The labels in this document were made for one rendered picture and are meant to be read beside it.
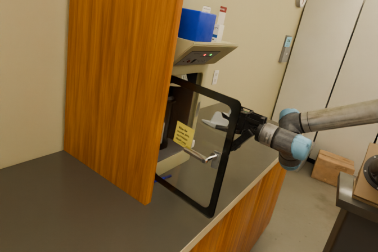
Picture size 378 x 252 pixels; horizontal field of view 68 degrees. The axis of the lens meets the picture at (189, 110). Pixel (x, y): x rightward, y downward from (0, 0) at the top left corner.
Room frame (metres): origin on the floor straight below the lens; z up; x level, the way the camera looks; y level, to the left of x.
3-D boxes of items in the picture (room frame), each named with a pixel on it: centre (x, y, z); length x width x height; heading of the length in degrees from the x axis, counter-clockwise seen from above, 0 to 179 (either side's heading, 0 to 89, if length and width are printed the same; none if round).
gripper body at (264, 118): (0.92, -0.21, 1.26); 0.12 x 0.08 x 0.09; 58
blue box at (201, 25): (0.95, 0.04, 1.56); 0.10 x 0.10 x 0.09; 58
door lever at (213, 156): (0.76, -0.06, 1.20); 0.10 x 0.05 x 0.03; 52
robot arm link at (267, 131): (0.88, -0.28, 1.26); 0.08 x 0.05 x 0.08; 148
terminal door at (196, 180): (0.83, -0.02, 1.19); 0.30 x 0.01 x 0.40; 52
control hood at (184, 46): (1.03, -0.01, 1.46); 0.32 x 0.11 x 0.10; 148
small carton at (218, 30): (1.07, -0.04, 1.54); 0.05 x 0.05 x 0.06; 66
